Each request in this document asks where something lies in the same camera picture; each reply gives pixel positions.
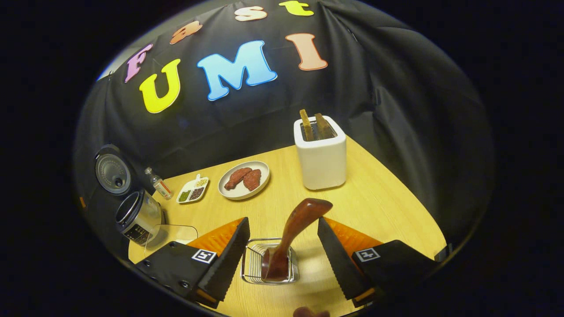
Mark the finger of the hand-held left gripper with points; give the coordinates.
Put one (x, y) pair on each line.
(82, 202)

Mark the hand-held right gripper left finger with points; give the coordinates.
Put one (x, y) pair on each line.
(229, 257)

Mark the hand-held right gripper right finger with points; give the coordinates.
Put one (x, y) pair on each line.
(337, 259)

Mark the brown wooden spoon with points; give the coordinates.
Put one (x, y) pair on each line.
(299, 220)

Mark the dark grey rice cooker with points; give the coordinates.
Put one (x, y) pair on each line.
(141, 218)

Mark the round white plate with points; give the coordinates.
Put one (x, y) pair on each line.
(240, 193)

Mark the white divided grain dish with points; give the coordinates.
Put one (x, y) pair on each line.
(192, 190)

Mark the small clear glass bottle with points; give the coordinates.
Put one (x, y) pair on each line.
(161, 186)

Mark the reddish brown meat piece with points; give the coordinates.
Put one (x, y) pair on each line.
(252, 179)
(237, 177)

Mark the white toaster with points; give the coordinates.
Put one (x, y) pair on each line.
(321, 167)

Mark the brown toast slice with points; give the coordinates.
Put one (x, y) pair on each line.
(324, 127)
(306, 125)

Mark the black backdrop cloth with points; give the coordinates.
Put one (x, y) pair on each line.
(396, 110)

